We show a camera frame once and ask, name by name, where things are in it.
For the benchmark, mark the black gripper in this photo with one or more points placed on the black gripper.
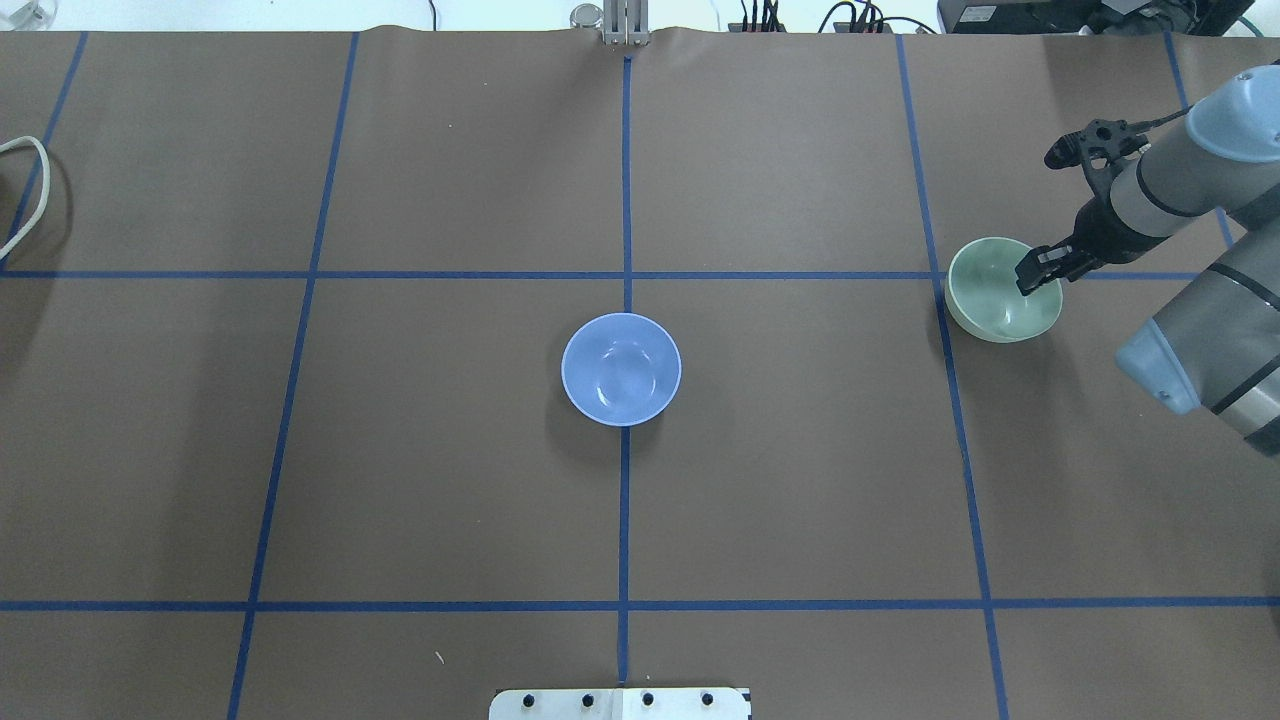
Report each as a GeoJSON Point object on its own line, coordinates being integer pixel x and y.
{"type": "Point", "coordinates": [1101, 229]}

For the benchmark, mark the green bowl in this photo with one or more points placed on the green bowl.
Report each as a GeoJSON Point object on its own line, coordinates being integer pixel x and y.
{"type": "Point", "coordinates": [982, 295]}

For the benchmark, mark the blue bowl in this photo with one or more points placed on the blue bowl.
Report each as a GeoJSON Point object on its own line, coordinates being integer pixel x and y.
{"type": "Point", "coordinates": [621, 369]}

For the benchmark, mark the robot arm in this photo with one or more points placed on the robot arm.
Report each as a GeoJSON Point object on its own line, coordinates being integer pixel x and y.
{"type": "Point", "coordinates": [1213, 165]}

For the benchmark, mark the black monitor base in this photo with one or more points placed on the black monitor base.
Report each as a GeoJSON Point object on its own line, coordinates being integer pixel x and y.
{"type": "Point", "coordinates": [1119, 18]}

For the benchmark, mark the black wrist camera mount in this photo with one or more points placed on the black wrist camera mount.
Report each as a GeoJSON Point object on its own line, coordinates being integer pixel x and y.
{"type": "Point", "coordinates": [1103, 150]}

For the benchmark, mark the aluminium frame post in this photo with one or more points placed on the aluminium frame post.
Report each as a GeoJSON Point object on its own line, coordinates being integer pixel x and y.
{"type": "Point", "coordinates": [625, 23]}

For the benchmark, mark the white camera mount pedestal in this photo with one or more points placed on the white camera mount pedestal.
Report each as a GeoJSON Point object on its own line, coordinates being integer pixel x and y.
{"type": "Point", "coordinates": [623, 703]}

